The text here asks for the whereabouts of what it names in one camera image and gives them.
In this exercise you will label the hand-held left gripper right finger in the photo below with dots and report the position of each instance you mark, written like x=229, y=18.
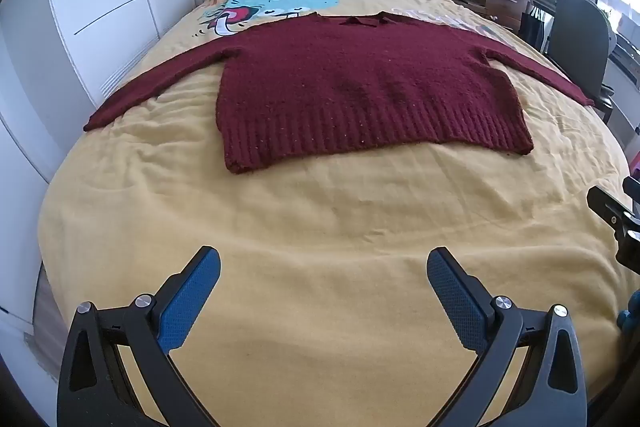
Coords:
x=455, y=297

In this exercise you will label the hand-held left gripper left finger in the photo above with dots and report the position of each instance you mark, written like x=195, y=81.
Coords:
x=192, y=297

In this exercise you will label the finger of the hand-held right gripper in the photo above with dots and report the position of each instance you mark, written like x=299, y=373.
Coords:
x=632, y=194
x=605, y=207

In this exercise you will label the maroon knitted sweater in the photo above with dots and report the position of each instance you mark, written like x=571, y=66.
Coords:
x=350, y=97

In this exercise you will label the person's right hand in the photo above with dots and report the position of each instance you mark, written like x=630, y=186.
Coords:
x=631, y=307

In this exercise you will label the yellow printed blanket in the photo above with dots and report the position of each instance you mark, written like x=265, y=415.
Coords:
x=325, y=232

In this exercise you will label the grey office chair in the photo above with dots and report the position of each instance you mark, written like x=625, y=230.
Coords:
x=580, y=37

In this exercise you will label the black bag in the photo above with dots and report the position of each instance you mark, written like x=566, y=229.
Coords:
x=534, y=29

